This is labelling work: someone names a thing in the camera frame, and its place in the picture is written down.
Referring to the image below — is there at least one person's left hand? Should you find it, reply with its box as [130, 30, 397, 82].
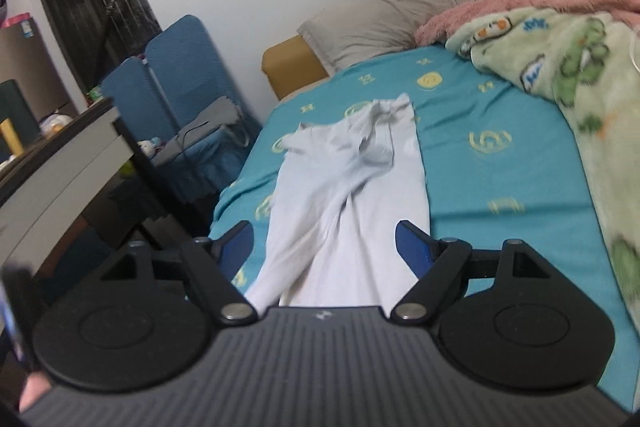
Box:
[18, 372, 52, 412]

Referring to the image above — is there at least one black charger cable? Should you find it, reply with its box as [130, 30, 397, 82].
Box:
[177, 120, 222, 188]

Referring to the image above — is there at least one white desk with black legs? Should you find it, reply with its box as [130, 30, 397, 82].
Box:
[1, 98, 134, 270]

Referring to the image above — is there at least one mustard yellow headboard cushion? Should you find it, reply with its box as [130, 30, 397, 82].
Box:
[262, 36, 329, 101]

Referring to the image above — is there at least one green cartoon fleece blanket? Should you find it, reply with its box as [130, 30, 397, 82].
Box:
[446, 8, 639, 311]

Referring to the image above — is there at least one pink fluffy blanket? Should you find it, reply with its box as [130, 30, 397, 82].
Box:
[414, 0, 640, 48]

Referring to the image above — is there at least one green plush toy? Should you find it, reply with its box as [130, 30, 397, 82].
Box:
[118, 160, 136, 179]

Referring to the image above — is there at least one teal patterned bed sheet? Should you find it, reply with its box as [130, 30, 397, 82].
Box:
[210, 46, 639, 409]

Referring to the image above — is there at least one light grey t-shirt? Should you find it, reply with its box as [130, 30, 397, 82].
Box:
[245, 93, 430, 314]

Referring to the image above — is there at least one grey pillow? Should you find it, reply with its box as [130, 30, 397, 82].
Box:
[297, 0, 475, 75]

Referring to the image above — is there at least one grey cloth on chair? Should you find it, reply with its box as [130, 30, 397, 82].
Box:
[152, 96, 243, 166]

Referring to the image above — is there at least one blue covered chair behind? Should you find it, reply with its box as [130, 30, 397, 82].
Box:
[100, 57, 176, 141]

